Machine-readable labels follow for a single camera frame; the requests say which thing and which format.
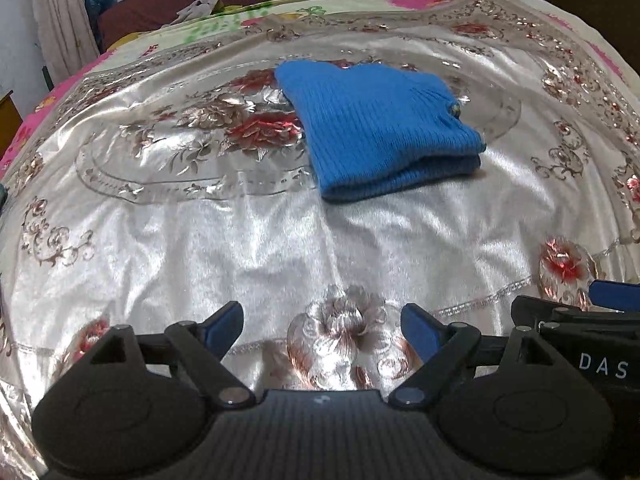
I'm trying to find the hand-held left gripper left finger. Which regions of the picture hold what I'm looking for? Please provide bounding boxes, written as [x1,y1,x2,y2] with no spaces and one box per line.
[82,301,257,408]

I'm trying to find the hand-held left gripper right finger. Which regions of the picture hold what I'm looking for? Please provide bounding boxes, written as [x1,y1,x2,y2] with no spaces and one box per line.
[387,303,558,408]

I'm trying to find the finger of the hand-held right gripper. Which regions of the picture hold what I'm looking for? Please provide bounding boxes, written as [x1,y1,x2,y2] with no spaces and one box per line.
[588,280,640,314]

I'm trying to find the blue knit sweater yellow stripes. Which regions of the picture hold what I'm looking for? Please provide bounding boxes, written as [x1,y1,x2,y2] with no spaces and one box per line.
[274,59,487,205]

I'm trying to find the silver floral satin blanket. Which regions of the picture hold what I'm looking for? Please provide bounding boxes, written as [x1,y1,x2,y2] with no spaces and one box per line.
[0,0,640,461]

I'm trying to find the wooden cabinet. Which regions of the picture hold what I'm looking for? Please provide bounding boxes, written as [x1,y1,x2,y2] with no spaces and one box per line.
[0,90,25,139]

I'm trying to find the pink floral bedsheet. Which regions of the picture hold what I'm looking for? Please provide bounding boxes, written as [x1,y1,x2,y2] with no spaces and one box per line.
[0,0,632,176]

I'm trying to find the small white cloth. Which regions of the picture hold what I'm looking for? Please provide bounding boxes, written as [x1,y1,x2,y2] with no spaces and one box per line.
[162,0,224,29]

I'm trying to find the beige curtain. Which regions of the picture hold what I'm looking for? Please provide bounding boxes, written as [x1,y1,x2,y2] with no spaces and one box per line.
[27,0,101,87]

